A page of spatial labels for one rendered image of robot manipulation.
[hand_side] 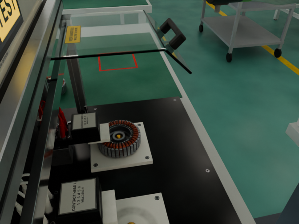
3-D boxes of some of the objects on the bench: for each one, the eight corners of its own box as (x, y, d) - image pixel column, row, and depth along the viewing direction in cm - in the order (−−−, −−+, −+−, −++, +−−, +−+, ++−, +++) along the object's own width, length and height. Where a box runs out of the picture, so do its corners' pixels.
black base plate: (178, 101, 89) (179, 95, 87) (294, 343, 39) (299, 339, 38) (34, 117, 82) (33, 111, 80) (-46, 435, 32) (-55, 435, 31)
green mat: (149, 33, 138) (149, 33, 138) (182, 97, 91) (182, 97, 91) (-43, 46, 124) (-43, 46, 124) (-123, 131, 77) (-124, 130, 77)
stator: (137, 126, 73) (136, 116, 71) (144, 155, 65) (143, 145, 62) (97, 131, 72) (95, 121, 69) (98, 162, 63) (96, 151, 61)
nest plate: (143, 125, 76) (142, 121, 75) (152, 163, 64) (152, 160, 63) (90, 131, 73) (90, 128, 73) (91, 173, 62) (90, 169, 61)
